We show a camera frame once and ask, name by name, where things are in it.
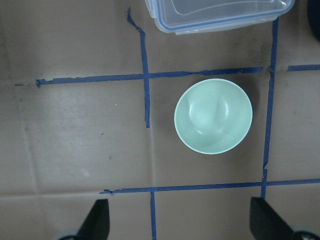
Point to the dark blue saucepan with lid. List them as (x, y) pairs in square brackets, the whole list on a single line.
[(313, 15)]

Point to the light green bowl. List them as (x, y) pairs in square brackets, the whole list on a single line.
[(213, 116)]

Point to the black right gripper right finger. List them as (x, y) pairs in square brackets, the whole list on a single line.
[(266, 224)]

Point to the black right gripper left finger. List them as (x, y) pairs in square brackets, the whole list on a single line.
[(96, 225)]

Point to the clear plastic food container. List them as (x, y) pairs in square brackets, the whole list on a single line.
[(183, 17)]

